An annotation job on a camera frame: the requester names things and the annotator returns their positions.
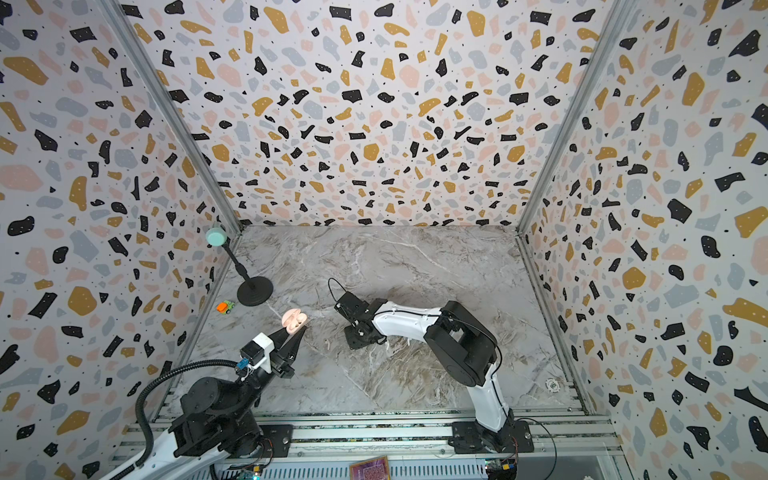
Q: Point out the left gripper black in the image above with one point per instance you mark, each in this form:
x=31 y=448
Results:
x=285 y=358

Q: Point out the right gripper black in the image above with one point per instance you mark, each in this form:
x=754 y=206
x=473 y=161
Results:
x=358 y=324

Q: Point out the pink earbud charging case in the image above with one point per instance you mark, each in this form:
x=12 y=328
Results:
x=293 y=319

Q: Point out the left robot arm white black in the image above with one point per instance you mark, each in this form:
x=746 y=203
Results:
x=217 y=420

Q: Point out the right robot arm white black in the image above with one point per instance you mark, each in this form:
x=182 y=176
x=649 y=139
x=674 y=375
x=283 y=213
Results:
x=464 y=347

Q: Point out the green microphone on black stand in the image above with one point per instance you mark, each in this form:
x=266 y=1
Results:
x=254 y=290

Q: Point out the small orange green toy car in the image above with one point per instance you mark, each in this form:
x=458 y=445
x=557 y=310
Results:
x=225 y=307

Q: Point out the pink circuit board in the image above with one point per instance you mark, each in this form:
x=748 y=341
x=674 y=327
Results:
x=372 y=469

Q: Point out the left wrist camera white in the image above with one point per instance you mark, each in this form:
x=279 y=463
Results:
x=255 y=355

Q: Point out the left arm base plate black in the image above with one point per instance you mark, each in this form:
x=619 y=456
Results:
x=257 y=441

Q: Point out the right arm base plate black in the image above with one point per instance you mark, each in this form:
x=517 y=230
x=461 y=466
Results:
x=472 y=438

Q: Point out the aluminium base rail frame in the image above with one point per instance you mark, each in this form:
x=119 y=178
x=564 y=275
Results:
x=566 y=446

